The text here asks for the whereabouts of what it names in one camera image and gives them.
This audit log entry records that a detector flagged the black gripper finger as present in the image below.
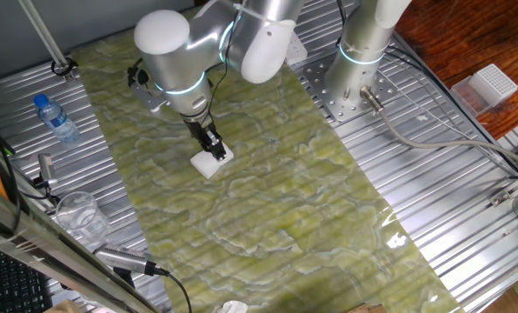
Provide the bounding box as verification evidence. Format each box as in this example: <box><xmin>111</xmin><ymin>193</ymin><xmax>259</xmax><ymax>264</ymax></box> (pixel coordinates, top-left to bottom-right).
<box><xmin>196</xmin><ymin>137</ymin><xmax>216</xmax><ymax>157</ymax></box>
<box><xmin>206</xmin><ymin>132</ymin><xmax>229</xmax><ymax>161</ymax></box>

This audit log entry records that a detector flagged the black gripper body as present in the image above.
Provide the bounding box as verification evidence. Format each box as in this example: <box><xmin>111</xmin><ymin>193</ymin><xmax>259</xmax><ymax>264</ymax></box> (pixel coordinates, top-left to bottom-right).
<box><xmin>182</xmin><ymin>113</ymin><xmax>219</xmax><ymax>143</ymax></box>

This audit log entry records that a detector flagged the white sponge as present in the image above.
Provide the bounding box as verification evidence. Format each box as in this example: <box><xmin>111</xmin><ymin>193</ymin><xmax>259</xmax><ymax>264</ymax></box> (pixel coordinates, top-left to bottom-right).
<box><xmin>189</xmin><ymin>142</ymin><xmax>235</xmax><ymax>180</ymax></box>

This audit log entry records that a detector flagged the green marble pattern mat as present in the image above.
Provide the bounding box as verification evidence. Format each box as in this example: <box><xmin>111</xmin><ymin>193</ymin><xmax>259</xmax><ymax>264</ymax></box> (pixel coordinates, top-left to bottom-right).
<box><xmin>71</xmin><ymin>8</ymin><xmax>462</xmax><ymax>313</ymax></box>

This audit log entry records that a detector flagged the white power strip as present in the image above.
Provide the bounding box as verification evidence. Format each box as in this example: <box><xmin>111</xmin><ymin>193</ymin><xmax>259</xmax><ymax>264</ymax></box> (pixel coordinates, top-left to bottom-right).
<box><xmin>284</xmin><ymin>32</ymin><xmax>309</xmax><ymax>66</ymax></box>

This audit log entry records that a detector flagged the water bottle blue cap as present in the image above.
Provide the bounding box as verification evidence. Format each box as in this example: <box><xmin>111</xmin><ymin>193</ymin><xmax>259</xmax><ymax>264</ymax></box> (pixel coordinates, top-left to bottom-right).
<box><xmin>32</xmin><ymin>93</ymin><xmax>81</xmax><ymax>145</ymax></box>

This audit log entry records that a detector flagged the clear glass beaker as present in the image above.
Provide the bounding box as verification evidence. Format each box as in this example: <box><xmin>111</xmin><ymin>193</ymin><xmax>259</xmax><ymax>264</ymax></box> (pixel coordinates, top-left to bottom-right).
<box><xmin>55</xmin><ymin>190</ymin><xmax>111</xmax><ymax>247</ymax></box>

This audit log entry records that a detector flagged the crumpled white tissue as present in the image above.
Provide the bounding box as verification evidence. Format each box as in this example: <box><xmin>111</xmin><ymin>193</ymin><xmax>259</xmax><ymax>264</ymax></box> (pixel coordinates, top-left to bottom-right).
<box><xmin>217</xmin><ymin>299</ymin><xmax>249</xmax><ymax>313</ymax></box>

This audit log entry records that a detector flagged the aluminium pole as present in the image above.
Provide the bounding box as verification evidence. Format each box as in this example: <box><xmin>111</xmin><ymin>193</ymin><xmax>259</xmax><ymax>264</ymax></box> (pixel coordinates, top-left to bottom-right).
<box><xmin>17</xmin><ymin>0</ymin><xmax>76</xmax><ymax>83</ymax></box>

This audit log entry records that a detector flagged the tan wooden block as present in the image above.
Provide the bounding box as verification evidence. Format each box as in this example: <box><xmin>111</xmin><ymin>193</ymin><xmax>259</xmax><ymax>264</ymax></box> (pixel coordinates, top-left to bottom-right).
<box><xmin>44</xmin><ymin>298</ymin><xmax>85</xmax><ymax>313</ymax></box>

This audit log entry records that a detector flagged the brown cardboard piece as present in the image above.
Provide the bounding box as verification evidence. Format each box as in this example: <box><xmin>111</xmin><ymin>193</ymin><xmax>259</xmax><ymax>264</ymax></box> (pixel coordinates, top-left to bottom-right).
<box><xmin>348</xmin><ymin>303</ymin><xmax>384</xmax><ymax>313</ymax></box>

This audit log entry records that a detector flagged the black keyboard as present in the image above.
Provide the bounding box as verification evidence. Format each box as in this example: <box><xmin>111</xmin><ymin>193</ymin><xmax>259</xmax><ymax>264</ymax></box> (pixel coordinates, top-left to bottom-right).
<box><xmin>0</xmin><ymin>247</ymin><xmax>54</xmax><ymax>313</ymax></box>

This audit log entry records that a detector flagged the clear plastic box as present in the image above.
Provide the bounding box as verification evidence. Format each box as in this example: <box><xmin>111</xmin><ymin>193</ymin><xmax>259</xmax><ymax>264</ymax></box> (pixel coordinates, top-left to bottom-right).
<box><xmin>449</xmin><ymin>76</ymin><xmax>490</xmax><ymax>118</ymax></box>

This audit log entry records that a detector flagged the white pipette tip box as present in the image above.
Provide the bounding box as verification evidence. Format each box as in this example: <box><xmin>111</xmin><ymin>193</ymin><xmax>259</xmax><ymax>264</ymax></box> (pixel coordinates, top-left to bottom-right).
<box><xmin>470</xmin><ymin>63</ymin><xmax>518</xmax><ymax>109</ymax></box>

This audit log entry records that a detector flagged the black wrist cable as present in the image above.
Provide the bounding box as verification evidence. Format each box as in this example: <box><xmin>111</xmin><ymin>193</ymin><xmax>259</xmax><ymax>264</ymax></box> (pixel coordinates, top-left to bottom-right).
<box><xmin>205</xmin><ymin>12</ymin><xmax>239</xmax><ymax>112</ymax></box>

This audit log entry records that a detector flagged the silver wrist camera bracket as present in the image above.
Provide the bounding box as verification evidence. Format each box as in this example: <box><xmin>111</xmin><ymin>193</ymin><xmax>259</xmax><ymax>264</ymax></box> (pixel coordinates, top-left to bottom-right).
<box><xmin>127</xmin><ymin>58</ymin><xmax>169</xmax><ymax>113</ymax></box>

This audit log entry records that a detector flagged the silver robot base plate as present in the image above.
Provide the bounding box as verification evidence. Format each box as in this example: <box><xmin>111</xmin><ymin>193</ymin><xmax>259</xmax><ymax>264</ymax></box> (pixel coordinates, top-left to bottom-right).
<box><xmin>300</xmin><ymin>56</ymin><xmax>399</xmax><ymax>123</ymax></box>

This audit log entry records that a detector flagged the silver ribbed camera bar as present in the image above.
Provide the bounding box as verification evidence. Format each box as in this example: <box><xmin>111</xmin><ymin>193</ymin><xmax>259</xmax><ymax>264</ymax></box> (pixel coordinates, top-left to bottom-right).
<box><xmin>92</xmin><ymin>243</ymin><xmax>169</xmax><ymax>277</ymax></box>

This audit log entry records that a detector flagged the black camera cable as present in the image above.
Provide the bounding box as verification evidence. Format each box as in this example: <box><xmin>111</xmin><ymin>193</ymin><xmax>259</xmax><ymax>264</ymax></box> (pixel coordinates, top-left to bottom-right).
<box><xmin>154</xmin><ymin>267</ymin><xmax>194</xmax><ymax>313</ymax></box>

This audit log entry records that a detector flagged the black camera stand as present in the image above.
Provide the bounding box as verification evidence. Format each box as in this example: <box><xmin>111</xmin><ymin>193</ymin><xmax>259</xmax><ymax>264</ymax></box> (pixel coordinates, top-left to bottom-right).
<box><xmin>112</xmin><ymin>266</ymin><xmax>137</xmax><ymax>289</ymax></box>

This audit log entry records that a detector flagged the small silver camera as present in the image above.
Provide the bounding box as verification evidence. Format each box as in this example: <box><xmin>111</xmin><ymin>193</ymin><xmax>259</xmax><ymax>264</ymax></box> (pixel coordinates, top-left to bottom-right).
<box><xmin>37</xmin><ymin>152</ymin><xmax>56</xmax><ymax>183</ymax></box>

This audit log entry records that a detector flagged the thick grey robot cable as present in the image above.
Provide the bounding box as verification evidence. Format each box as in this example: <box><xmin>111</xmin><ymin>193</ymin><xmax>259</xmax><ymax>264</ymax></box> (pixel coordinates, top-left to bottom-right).
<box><xmin>359</xmin><ymin>85</ymin><xmax>518</xmax><ymax>174</ymax></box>

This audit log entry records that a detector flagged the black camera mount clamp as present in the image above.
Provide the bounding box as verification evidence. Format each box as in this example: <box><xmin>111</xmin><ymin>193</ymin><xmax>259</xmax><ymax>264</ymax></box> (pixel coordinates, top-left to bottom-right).
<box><xmin>31</xmin><ymin>176</ymin><xmax>61</xmax><ymax>192</ymax></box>

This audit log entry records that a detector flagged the aluminium frame beam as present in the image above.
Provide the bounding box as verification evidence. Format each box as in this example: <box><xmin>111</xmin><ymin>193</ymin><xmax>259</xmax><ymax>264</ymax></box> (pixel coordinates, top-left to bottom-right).
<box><xmin>0</xmin><ymin>180</ymin><xmax>163</xmax><ymax>313</ymax></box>

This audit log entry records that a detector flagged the small metal corner bracket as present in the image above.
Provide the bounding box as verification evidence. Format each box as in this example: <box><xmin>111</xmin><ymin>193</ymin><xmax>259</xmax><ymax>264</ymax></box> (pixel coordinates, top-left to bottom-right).
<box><xmin>488</xmin><ymin>190</ymin><xmax>513</xmax><ymax>208</ymax></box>

